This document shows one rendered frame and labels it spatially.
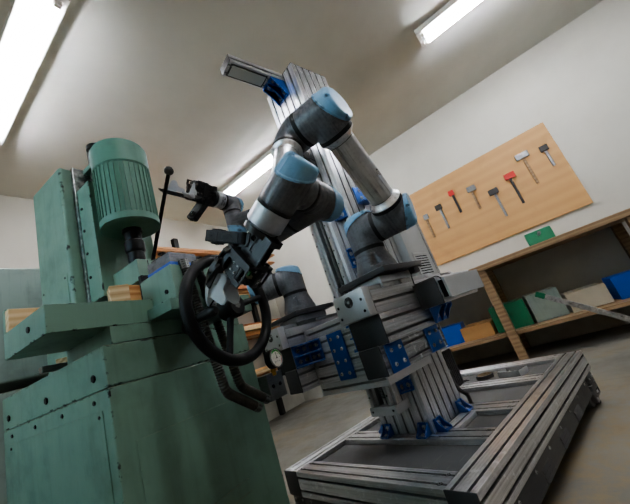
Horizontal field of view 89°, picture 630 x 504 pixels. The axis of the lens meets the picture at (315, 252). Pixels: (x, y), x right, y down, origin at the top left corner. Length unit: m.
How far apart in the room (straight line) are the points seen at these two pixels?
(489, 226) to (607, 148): 1.13
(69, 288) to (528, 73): 4.12
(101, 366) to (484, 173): 3.66
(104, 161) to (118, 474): 0.89
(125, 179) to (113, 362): 0.61
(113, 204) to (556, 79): 3.92
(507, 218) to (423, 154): 1.18
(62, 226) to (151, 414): 0.75
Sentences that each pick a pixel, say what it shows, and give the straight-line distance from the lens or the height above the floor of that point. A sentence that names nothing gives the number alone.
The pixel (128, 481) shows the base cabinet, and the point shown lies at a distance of 0.86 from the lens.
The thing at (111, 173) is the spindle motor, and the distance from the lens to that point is 1.25.
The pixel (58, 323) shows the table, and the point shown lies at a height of 0.86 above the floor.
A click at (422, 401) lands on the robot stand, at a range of 1.38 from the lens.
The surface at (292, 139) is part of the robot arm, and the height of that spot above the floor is 1.22.
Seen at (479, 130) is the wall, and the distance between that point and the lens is 4.08.
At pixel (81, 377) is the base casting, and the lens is 0.94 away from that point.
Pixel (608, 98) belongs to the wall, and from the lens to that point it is 4.11.
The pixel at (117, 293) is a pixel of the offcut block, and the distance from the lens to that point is 0.93.
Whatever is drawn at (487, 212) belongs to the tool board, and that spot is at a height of 1.37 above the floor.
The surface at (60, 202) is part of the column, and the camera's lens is 1.42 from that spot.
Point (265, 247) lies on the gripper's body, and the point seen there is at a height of 0.85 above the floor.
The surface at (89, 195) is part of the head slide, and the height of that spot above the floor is 1.36.
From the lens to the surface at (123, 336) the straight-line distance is 0.88.
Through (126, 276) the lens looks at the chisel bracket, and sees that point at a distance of 1.16.
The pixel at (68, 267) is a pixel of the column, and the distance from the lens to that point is 1.31.
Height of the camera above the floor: 0.65
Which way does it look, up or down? 16 degrees up
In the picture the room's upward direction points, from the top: 19 degrees counter-clockwise
